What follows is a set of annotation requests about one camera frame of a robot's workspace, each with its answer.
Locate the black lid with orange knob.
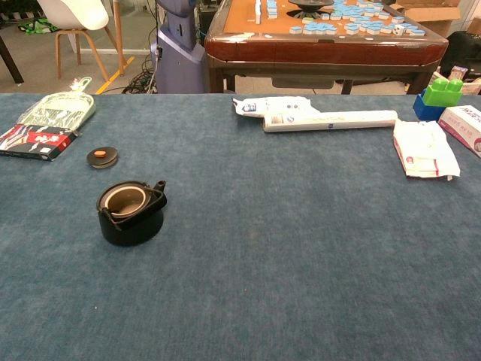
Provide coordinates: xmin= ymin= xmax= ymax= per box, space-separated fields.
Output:
xmin=86 ymin=146 xmax=119 ymax=171

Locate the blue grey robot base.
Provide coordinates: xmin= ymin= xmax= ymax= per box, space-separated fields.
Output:
xmin=150 ymin=0 xmax=207 ymax=94

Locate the small black teapot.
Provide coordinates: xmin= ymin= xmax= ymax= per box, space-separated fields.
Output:
xmin=96 ymin=179 xmax=168 ymax=248

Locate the blue table cloth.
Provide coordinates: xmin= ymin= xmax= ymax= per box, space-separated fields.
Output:
xmin=0 ymin=93 xmax=481 ymax=361

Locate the white plastic pouch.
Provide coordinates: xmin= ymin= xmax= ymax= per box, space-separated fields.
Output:
xmin=231 ymin=96 xmax=322 ymax=120

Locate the white long box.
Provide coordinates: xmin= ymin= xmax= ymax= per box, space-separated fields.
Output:
xmin=262 ymin=109 xmax=398 ymax=133

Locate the brown mahjong table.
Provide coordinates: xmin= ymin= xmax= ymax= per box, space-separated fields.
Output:
xmin=204 ymin=0 xmax=450 ymax=95

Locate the white wet wipes pack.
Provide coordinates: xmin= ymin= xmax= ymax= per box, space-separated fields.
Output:
xmin=392 ymin=119 xmax=461 ymax=182

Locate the black mahjong table centre disc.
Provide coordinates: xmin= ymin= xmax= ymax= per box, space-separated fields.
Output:
xmin=287 ymin=0 xmax=335 ymax=20

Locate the blue toy brick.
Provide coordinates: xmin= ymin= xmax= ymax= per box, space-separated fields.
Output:
xmin=412 ymin=89 xmax=448 ymax=122

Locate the black and red flat box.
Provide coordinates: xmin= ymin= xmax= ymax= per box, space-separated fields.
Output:
xmin=0 ymin=123 xmax=80 ymax=162

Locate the green toy brick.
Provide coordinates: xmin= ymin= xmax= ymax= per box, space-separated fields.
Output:
xmin=423 ymin=77 xmax=464 ymax=108

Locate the white pink toothpaste box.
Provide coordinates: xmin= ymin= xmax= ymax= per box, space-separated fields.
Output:
xmin=437 ymin=105 xmax=481 ymax=159

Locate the white chair with wooden legs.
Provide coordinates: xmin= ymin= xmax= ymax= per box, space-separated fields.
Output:
xmin=36 ymin=0 xmax=127 ymax=82

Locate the cardboard box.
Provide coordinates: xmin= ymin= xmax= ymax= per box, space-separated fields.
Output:
xmin=390 ymin=0 xmax=481 ymax=38

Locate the black table leg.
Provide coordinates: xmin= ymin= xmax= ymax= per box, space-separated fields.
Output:
xmin=0 ymin=35 xmax=26 ymax=86

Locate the green bag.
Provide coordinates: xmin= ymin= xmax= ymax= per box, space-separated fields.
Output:
xmin=17 ymin=17 xmax=59 ymax=35

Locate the black bag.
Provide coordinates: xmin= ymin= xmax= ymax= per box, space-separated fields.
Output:
xmin=439 ymin=31 xmax=481 ymax=80

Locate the floor cable bundle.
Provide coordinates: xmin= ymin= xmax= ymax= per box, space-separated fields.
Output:
xmin=120 ymin=56 xmax=158 ymax=94

